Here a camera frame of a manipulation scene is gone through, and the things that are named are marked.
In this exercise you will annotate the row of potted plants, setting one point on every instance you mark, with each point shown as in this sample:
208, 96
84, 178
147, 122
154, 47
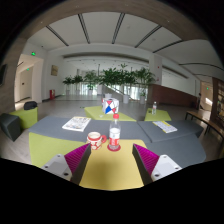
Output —
116, 77

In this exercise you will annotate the yellow table mat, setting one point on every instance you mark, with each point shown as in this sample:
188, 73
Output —
107, 170

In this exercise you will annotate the wooden bench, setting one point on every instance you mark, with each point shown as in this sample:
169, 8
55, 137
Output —
209, 123

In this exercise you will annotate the clear water bottle red cap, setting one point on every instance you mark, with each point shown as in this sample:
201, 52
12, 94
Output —
114, 131

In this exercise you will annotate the red fire extinguisher box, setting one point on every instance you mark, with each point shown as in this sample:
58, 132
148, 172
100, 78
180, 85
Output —
52, 94

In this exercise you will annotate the red and white mug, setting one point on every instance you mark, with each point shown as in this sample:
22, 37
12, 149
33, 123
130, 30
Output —
96, 140

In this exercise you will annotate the red white blue box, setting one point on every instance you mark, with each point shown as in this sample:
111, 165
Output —
110, 105

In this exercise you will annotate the small distant water bottle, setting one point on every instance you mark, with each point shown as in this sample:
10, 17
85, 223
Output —
154, 108

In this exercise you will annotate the framed wall picture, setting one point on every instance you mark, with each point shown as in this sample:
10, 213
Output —
54, 70

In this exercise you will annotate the round red coaster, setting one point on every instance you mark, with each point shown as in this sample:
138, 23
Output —
113, 149

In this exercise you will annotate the yellow white booklet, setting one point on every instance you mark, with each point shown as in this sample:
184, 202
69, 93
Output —
165, 127

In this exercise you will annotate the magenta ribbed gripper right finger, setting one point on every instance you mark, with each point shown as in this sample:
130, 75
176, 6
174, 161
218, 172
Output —
153, 167

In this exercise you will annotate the magazine on left table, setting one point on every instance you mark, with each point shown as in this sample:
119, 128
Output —
77, 124

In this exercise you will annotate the dark grey chair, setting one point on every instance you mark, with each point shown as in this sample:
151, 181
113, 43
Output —
10, 125

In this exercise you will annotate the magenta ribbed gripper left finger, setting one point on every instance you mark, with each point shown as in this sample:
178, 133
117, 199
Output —
70, 166

